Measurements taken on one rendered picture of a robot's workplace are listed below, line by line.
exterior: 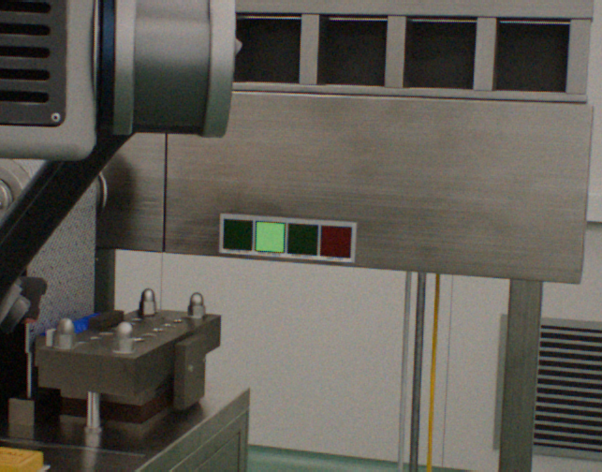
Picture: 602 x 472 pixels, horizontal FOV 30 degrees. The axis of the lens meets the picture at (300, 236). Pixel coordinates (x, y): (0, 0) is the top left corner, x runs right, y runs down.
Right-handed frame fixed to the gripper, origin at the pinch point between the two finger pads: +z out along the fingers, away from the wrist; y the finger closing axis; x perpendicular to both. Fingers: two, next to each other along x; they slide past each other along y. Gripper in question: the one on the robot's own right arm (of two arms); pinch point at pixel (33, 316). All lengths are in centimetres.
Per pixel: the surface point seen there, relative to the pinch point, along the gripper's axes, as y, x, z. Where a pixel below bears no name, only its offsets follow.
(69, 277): 0.3, 10.0, 8.0
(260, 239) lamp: 28.3, 24.9, 20.3
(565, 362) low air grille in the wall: 78, 85, 254
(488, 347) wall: 50, 88, 254
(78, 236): 0.3, 17.3, 7.1
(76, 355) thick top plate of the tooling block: 10.3, -6.5, -2.7
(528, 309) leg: 75, 23, 40
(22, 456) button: 11.9, -24.9, -14.2
